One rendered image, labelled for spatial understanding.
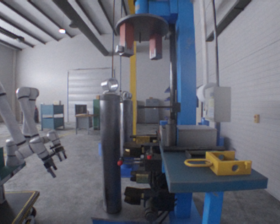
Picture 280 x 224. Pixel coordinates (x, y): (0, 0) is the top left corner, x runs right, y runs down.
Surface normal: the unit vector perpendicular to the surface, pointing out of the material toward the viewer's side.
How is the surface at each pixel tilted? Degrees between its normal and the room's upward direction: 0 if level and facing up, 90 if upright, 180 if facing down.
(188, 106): 90
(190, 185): 90
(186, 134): 90
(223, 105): 90
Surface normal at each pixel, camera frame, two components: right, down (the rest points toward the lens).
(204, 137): -0.07, 0.04
